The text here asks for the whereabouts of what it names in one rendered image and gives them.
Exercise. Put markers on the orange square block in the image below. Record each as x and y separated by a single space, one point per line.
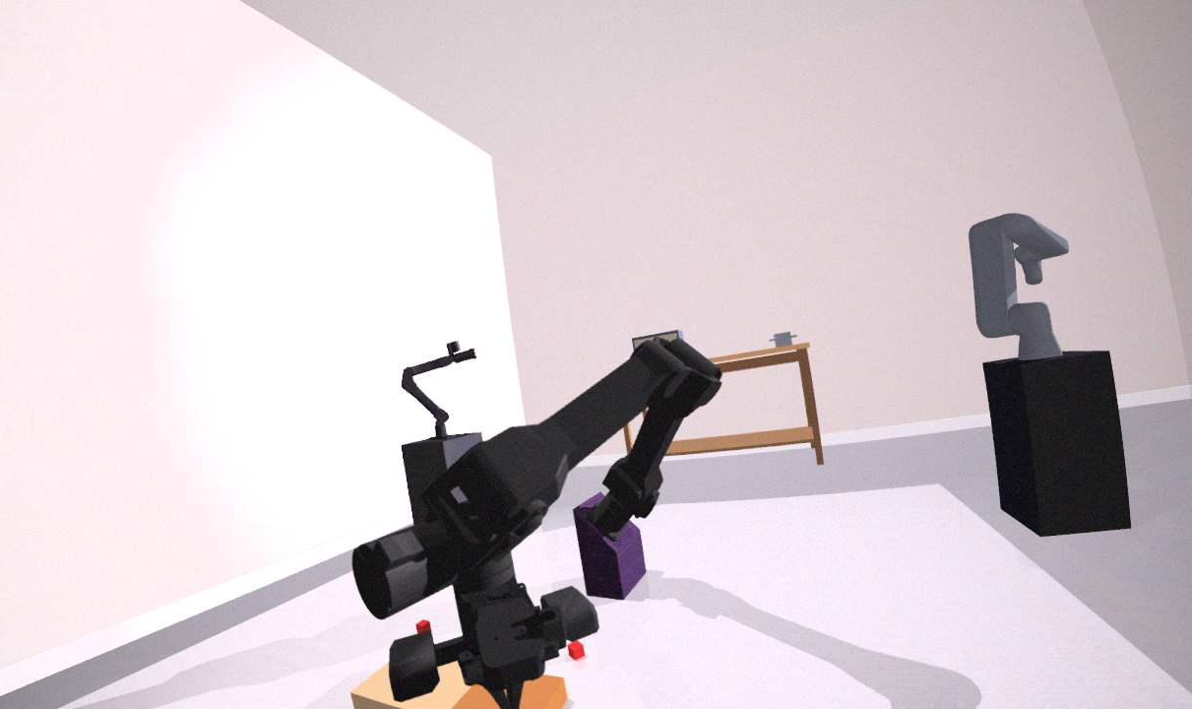
547 692

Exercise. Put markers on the tan square block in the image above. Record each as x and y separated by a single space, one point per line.
375 692

